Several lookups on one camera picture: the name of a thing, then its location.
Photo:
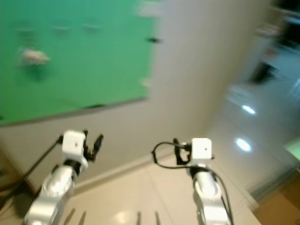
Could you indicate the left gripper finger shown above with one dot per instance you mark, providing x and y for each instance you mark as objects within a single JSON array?
[{"x": 98, "y": 142}]

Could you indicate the green hook board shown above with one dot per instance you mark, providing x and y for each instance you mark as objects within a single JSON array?
[{"x": 89, "y": 65}]

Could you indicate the green flat sheet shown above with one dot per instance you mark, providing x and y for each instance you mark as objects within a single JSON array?
[{"x": 293, "y": 149}]

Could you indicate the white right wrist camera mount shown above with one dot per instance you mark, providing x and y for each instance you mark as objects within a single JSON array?
[{"x": 201, "y": 149}]

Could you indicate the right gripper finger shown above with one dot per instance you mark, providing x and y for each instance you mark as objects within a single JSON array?
[{"x": 176, "y": 151}]

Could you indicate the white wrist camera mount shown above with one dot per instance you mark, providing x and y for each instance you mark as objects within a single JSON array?
[
  {"x": 201, "y": 149},
  {"x": 75, "y": 143}
]

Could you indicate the low brown cardboard box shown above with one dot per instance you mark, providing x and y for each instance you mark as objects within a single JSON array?
[{"x": 279, "y": 206}]

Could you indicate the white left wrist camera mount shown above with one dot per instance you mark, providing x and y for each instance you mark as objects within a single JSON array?
[{"x": 75, "y": 143}]

